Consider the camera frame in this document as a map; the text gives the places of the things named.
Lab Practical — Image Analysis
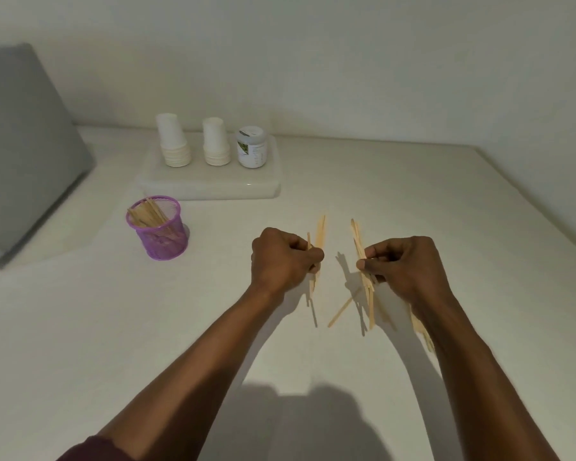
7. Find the person's left hand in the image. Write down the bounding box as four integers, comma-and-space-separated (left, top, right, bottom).
250, 227, 325, 296

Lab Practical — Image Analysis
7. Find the person's right hand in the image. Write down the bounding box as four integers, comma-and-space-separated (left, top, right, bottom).
356, 236, 454, 312

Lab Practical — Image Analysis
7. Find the purple mesh cup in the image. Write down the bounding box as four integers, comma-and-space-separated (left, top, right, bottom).
126, 195, 189, 261

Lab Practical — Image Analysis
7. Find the person's right forearm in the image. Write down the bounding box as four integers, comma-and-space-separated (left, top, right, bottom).
412, 292, 560, 461

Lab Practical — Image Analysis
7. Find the person's left forearm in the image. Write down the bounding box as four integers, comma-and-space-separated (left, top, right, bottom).
98, 282, 289, 461

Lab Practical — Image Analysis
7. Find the white plastic tray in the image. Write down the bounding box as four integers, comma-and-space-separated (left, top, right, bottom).
139, 134, 283, 200

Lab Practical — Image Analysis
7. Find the white jar with green label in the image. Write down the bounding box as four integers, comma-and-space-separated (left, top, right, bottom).
236, 125, 269, 170

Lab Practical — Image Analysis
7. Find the stack of white paper cups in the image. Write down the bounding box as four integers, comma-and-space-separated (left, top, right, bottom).
155, 113, 193, 168
202, 117, 232, 167

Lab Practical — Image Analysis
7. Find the maroon left sleeve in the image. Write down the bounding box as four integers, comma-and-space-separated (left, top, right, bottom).
56, 435, 135, 461

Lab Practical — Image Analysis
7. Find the silver microwave oven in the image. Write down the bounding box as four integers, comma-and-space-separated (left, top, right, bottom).
0, 42, 96, 270

